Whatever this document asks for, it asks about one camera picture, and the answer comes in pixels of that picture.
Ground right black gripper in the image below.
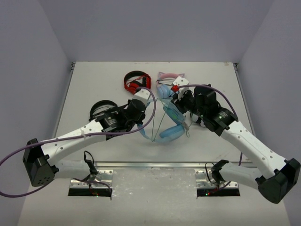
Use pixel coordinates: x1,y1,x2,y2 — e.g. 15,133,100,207
172,89,206,118

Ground light blue headphones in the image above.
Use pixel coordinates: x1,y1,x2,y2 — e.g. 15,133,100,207
139,98,187,144

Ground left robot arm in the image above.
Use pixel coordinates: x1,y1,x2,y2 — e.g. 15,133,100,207
23,98,147,187

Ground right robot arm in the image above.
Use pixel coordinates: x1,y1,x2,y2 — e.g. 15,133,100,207
171,84,301,204

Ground red headphones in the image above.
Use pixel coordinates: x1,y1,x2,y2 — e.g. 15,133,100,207
124,71,152,95

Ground black headphones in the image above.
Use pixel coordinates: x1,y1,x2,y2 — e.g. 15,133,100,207
89,100,118,121

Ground pink blue cat-ear headphones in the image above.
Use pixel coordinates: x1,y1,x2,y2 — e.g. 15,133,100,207
156,72,185,99

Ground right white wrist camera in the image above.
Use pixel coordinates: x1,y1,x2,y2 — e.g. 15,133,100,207
171,76,190,100

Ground metal rail bracket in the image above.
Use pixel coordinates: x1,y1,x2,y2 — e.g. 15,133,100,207
50,161,238,189

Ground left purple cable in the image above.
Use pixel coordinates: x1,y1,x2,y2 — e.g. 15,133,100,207
0,86,156,198

